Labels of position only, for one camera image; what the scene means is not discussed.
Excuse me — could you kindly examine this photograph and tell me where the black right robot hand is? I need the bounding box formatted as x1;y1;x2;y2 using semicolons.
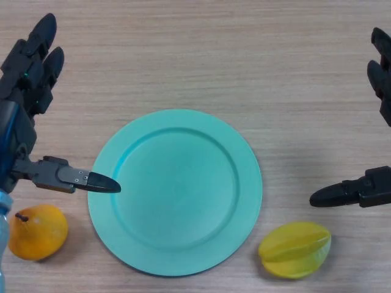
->
309;27;391;209

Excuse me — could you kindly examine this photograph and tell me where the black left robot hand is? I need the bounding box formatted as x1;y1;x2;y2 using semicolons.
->
0;12;122;195

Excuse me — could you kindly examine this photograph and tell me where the yellow starfruit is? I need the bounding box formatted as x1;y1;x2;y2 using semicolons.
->
258;222;332;280

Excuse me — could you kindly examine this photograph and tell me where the teal round plate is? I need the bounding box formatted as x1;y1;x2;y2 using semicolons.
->
87;109;263;278

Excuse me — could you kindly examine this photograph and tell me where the orange pear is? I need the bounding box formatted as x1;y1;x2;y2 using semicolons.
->
8;204;68;262

